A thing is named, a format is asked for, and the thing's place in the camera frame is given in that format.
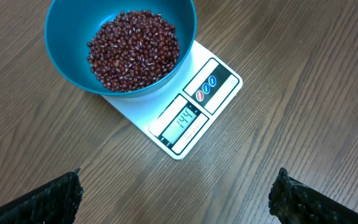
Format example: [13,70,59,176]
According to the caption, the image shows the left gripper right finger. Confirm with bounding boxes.
[268,167,358,224]

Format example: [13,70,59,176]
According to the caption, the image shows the blue metal bowl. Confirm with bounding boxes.
[44,0,197,98]

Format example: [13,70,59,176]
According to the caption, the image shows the white digital kitchen scale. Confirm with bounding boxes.
[105,42,243,160]

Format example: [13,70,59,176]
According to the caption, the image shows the red beans in bowl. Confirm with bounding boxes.
[86,10,180,92]

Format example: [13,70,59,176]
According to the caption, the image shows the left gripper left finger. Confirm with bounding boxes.
[0,169,84,224]

